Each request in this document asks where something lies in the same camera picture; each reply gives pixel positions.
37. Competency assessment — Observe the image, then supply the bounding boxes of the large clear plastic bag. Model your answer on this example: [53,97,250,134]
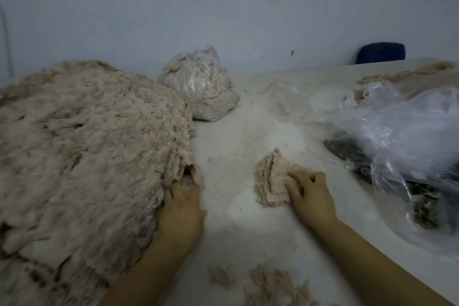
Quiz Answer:
[336,81,459,259]

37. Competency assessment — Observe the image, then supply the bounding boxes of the person's left forearm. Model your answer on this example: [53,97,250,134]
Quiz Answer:
[99,236,196,306]

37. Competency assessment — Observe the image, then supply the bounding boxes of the blue chair back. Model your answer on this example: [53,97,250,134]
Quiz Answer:
[355,41,407,66]

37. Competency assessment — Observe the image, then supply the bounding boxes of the beige frayed thread scraps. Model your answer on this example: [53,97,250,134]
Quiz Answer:
[207,261,318,306]

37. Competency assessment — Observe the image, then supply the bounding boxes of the stack of sorted beige pieces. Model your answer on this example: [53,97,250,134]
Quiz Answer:
[253,147,311,209]

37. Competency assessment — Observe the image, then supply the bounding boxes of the clear bag of beige scraps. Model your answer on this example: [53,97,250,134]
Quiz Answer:
[158,44,242,123]

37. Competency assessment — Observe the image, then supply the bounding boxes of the beige fur pile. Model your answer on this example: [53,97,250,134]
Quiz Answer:
[354,60,459,104]

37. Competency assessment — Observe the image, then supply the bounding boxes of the person's left hand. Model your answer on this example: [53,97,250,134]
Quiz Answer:
[155,180,209,251]

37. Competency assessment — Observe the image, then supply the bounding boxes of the person's right forearm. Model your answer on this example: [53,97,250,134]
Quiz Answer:
[316,218,454,306]

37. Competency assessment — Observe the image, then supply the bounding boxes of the person's right hand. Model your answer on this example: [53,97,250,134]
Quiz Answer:
[283,169,340,231]

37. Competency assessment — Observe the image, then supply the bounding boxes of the large pile beige fabric scraps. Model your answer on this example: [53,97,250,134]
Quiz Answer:
[0,60,207,306]

